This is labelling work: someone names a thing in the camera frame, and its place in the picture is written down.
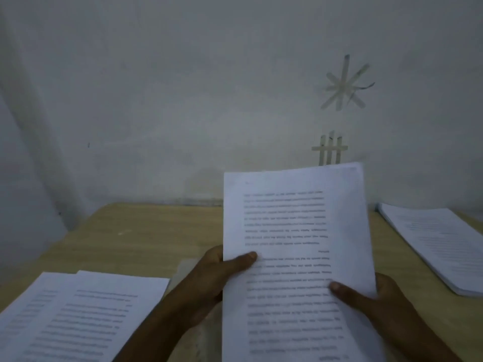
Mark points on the fence-shaped stick wall decoration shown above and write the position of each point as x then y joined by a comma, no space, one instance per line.
330,148

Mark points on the printed paper sheet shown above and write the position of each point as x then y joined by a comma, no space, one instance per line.
26,309
94,320

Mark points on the person's right thumb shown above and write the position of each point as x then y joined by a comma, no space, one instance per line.
349,294

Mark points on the person's right hand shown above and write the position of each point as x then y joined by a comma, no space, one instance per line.
383,301

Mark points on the person's left hand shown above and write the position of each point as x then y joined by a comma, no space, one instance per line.
205,278

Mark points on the person's left forearm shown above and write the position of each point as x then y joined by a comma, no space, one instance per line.
151,335

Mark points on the person's right forearm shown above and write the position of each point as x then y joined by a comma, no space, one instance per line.
419,339

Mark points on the star-shaped stick wall decoration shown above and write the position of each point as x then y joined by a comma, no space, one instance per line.
345,84

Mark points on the thick stack of printed papers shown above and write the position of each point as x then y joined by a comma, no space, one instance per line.
437,245

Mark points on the person's left thumb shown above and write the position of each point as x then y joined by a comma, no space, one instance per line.
241,262

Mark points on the printed paper sheets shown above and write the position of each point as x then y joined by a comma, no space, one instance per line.
298,267

